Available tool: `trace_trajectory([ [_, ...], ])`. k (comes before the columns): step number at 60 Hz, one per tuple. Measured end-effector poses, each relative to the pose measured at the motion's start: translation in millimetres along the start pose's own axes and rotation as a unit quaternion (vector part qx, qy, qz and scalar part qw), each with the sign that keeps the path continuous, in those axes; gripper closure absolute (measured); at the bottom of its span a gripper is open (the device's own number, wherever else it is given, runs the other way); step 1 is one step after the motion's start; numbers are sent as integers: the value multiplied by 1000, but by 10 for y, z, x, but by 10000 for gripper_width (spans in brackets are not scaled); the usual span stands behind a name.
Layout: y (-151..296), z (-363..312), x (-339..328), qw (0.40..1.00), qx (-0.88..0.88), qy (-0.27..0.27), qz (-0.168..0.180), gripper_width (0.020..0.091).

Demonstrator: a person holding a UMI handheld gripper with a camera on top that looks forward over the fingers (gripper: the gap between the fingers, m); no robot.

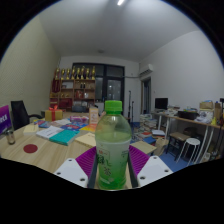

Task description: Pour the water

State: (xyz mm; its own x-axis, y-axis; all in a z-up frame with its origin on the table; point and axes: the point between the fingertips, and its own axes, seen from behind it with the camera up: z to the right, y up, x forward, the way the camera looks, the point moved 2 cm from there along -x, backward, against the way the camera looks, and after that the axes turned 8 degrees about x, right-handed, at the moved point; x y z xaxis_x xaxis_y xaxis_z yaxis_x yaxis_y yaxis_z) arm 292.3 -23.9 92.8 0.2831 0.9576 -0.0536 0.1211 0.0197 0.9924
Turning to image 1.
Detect blue book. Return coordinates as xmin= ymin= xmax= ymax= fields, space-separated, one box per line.
xmin=59 ymin=123 xmax=82 ymax=131

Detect black framed window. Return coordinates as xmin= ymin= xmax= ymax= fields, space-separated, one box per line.
xmin=71 ymin=62 xmax=126 ymax=113

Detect small cream book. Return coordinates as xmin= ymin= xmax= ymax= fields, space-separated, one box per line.
xmin=22 ymin=123 xmax=41 ymax=135

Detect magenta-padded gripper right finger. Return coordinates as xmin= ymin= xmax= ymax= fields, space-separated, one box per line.
xmin=126 ymin=144 xmax=174 ymax=189

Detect black computer monitor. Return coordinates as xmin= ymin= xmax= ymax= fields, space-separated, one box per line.
xmin=154 ymin=97 xmax=169 ymax=112

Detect white book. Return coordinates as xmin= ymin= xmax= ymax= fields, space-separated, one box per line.
xmin=35 ymin=125 xmax=64 ymax=140

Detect white air conditioner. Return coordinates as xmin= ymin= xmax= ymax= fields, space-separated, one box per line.
xmin=138 ymin=63 xmax=155 ymax=78

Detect wooden shelf unit with trophies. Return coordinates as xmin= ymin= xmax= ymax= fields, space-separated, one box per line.
xmin=49 ymin=65 xmax=98 ymax=113

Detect white round stool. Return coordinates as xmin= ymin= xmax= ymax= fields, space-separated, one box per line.
xmin=176 ymin=137 xmax=202 ymax=164

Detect brown wooden stool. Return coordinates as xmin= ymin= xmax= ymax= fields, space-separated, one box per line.
xmin=165 ymin=131 xmax=192 ymax=158

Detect orange book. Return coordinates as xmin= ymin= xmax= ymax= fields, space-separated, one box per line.
xmin=79 ymin=123 xmax=98 ymax=133

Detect flat round red coaster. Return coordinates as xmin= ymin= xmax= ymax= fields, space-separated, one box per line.
xmin=23 ymin=143 xmax=39 ymax=154

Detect teal book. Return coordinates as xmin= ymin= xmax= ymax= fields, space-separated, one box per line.
xmin=49 ymin=128 xmax=81 ymax=147

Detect large cream book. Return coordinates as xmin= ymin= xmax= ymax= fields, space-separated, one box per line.
xmin=73 ymin=131 xmax=98 ymax=148

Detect yellow gift box red ribbon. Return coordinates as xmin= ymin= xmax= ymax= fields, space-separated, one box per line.
xmin=44 ymin=105 xmax=64 ymax=122

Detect purple sign board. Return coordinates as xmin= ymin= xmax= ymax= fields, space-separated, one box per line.
xmin=0 ymin=104 xmax=13 ymax=135

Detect wooden side desk white legs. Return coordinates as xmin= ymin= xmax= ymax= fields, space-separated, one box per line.
xmin=151 ymin=111 xmax=224 ymax=161

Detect green tea plastic bottle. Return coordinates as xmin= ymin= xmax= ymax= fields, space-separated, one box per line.
xmin=94 ymin=99 xmax=133 ymax=191

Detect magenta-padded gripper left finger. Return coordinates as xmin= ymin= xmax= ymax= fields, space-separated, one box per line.
xmin=53 ymin=145 xmax=100 ymax=190

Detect pink tissue pack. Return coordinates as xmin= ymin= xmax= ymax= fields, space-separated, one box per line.
xmin=69 ymin=115 xmax=90 ymax=124

